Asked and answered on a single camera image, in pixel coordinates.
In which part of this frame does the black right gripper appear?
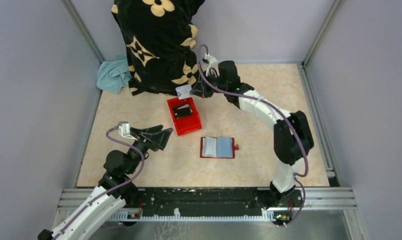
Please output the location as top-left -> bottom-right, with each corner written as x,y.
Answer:
190,70 -> 228,99

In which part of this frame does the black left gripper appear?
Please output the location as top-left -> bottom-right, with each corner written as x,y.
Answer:
126,124 -> 173,174

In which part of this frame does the white credit card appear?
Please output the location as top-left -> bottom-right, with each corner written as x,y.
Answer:
175,84 -> 193,100

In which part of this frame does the black VIP credit card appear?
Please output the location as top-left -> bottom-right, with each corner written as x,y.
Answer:
172,105 -> 192,120

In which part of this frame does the red leather card holder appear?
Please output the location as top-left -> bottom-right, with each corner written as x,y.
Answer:
200,136 -> 240,159

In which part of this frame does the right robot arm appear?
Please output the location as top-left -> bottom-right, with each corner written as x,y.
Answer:
195,60 -> 314,206

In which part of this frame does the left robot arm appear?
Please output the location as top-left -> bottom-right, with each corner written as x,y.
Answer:
37,122 -> 173,240

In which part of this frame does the red plastic bin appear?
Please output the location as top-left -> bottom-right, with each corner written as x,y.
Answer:
167,97 -> 202,136

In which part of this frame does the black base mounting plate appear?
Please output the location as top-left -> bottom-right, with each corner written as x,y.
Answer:
124,187 -> 304,209

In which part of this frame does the light blue cloth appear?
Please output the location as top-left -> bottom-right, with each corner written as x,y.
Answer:
96,55 -> 130,94

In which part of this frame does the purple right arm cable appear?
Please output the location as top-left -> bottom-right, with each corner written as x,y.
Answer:
196,43 -> 310,227

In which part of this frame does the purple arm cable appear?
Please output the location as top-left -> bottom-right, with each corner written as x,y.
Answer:
196,43 -> 310,227
50,127 -> 146,240

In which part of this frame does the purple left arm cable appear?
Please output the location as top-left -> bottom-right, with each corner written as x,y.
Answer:
50,127 -> 146,240

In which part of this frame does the aluminium frame rail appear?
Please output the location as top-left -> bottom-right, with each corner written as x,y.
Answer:
56,186 -> 358,222

